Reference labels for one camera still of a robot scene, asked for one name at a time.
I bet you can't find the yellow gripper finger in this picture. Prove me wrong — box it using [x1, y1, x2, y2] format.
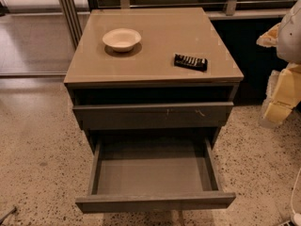
[256, 24, 280, 48]
[262, 63, 301, 125]

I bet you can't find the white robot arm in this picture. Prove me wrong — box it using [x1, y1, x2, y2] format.
[256, 0, 301, 128]

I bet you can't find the grey drawer cabinet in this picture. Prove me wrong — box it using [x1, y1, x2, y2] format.
[64, 8, 244, 146]

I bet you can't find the grey top drawer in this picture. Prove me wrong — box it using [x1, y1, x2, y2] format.
[73, 102, 233, 130]

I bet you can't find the open middle drawer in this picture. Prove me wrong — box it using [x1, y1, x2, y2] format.
[75, 137, 236, 213]

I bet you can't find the white ceramic bowl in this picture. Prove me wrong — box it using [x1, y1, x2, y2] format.
[103, 28, 142, 53]

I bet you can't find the dark tool on floor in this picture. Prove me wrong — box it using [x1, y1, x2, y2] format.
[0, 206, 17, 225]

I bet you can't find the metal railing frame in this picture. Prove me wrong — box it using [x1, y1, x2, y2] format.
[59, 0, 297, 40]

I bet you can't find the white cable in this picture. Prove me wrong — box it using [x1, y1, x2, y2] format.
[290, 168, 301, 226]

